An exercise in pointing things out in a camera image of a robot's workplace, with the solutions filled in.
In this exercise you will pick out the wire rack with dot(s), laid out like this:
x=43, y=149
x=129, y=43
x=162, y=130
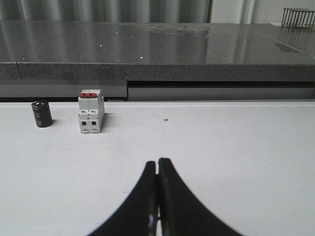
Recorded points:
x=301, y=18

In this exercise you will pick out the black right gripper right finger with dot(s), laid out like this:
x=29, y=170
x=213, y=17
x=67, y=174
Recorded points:
x=181, y=213

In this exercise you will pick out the white circuit breaker red switch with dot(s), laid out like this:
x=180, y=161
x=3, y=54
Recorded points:
x=91, y=111

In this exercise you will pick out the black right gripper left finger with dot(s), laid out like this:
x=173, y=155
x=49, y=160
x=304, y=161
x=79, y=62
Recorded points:
x=138, y=214

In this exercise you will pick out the black cylindrical capacitor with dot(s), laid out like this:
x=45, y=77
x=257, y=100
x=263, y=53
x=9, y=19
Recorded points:
x=42, y=113

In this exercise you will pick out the grey stone countertop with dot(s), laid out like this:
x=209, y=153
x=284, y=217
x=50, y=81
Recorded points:
x=86, y=52

